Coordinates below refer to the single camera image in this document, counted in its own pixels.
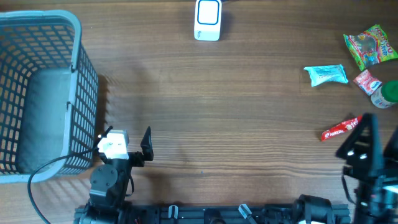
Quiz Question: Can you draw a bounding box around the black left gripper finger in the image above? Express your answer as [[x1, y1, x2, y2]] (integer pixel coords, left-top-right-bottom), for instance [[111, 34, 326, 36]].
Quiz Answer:
[[140, 126, 154, 161], [94, 126, 113, 148]]

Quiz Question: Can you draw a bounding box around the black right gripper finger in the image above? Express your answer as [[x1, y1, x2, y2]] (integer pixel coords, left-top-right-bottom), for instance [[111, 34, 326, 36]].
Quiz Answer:
[[336, 113, 384, 170], [383, 129, 398, 169]]

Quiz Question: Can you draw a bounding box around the red coffee stick sachet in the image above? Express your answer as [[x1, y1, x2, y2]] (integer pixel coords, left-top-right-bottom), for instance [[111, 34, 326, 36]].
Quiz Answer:
[[320, 115, 363, 141]]

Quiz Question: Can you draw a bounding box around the green lid white jar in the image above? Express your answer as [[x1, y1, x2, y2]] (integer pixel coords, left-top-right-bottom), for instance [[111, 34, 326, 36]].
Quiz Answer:
[[371, 80, 398, 109]]

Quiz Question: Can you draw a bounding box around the red snack packet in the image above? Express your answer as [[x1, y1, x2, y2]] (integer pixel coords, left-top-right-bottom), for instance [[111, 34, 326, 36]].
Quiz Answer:
[[353, 70, 382, 96]]

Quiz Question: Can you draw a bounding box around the light teal tissue pack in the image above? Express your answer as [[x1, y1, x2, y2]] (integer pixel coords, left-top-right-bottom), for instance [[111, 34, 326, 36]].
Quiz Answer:
[[303, 64, 348, 87]]

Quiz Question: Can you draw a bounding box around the green gummy candy bag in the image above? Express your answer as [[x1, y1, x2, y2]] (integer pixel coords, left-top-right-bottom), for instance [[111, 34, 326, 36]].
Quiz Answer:
[[343, 24, 397, 71]]

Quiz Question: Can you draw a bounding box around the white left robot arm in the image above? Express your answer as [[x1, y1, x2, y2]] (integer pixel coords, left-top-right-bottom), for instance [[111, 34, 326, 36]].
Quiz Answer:
[[73, 127, 154, 224]]

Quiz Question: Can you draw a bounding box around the white barcode scanner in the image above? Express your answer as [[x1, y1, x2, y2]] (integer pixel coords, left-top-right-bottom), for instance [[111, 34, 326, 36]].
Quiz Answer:
[[193, 0, 222, 42]]

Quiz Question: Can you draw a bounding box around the grey plastic shopping basket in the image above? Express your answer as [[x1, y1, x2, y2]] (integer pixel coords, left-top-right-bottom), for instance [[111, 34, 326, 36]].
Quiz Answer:
[[1, 10, 99, 184]]

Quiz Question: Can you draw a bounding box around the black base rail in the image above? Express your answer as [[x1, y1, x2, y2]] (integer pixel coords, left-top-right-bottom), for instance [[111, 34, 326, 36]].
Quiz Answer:
[[73, 203, 351, 224]]

